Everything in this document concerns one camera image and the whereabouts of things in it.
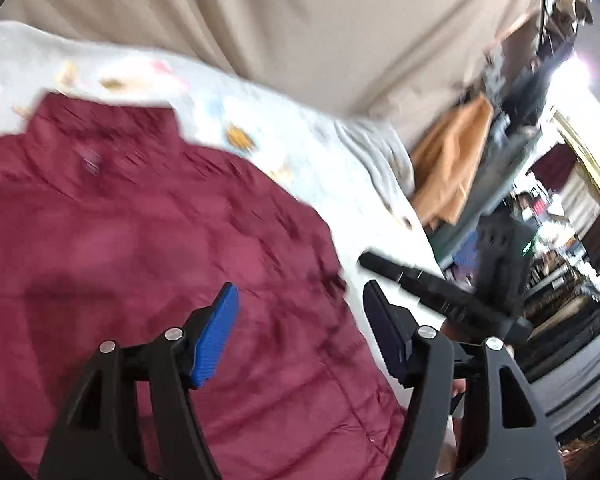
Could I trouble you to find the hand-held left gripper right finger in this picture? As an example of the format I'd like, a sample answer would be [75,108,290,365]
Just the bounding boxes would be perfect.
[362,280,566,480]

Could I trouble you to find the maroon hanging garment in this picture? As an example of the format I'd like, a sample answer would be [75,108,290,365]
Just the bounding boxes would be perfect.
[532,144,578,193]

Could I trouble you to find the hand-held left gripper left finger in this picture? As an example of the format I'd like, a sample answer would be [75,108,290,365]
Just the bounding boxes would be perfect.
[37,281,241,480]

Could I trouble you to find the dark hanging clothes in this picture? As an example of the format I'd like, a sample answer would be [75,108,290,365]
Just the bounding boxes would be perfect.
[495,45,561,131]

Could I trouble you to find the beige curtain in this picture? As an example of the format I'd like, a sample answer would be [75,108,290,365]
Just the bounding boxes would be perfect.
[0,0,551,126]

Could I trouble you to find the grey fleece blanket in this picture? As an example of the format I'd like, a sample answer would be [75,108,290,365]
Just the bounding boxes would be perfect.
[337,117,416,201]

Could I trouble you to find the white printed plush blanket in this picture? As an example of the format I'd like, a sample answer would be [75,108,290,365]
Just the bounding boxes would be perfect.
[0,20,446,411]

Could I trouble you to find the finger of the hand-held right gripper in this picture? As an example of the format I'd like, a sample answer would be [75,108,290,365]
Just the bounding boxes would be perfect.
[358,252,511,333]

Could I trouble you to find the orange hanging garment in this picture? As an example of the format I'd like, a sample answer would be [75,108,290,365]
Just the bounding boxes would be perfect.
[410,92,496,228]

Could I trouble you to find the maroon puffer jacket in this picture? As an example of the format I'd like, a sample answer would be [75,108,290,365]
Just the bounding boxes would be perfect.
[0,92,416,480]

